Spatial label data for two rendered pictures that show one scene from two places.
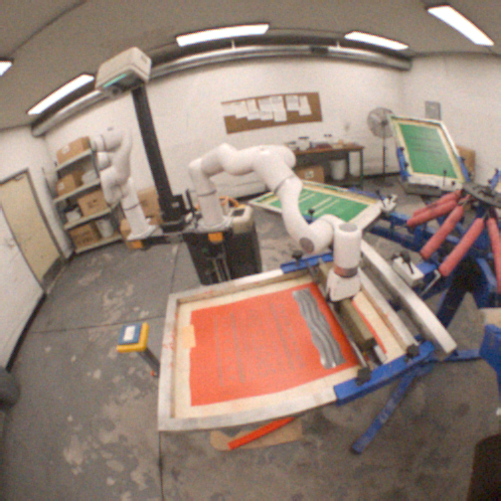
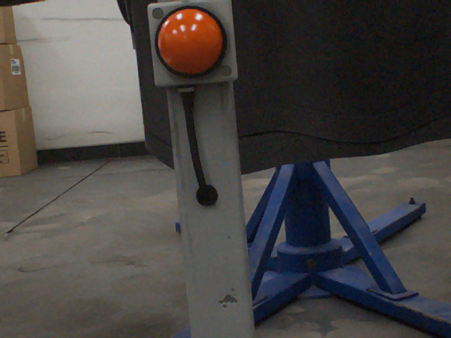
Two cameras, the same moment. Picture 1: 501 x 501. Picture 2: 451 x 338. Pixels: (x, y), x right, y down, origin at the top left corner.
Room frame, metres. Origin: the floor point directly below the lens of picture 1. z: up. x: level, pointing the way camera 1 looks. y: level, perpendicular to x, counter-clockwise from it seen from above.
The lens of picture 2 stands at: (0.49, 1.04, 0.64)
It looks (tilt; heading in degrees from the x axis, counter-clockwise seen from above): 8 degrees down; 277
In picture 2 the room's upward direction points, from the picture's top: 5 degrees counter-clockwise
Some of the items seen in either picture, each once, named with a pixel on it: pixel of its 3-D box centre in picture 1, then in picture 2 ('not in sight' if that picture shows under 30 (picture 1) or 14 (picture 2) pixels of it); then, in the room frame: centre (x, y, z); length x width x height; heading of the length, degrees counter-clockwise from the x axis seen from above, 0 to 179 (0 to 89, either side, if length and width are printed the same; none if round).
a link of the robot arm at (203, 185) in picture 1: (204, 175); not in sight; (1.03, 0.13, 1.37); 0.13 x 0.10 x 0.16; 126
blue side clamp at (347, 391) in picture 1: (382, 376); not in sight; (0.21, -0.29, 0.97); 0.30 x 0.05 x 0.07; 93
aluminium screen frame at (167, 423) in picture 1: (277, 331); not in sight; (0.47, -0.04, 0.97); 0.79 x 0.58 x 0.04; 93
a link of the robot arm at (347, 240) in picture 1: (337, 238); not in sight; (0.52, -0.24, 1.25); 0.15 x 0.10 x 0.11; 36
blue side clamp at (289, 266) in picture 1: (315, 264); not in sight; (0.76, -0.26, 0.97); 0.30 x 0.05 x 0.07; 93
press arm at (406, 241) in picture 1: (375, 230); not in sight; (1.05, -0.75, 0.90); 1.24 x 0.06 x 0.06; 33
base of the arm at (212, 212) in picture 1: (212, 207); not in sight; (1.04, 0.14, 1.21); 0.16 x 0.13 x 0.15; 166
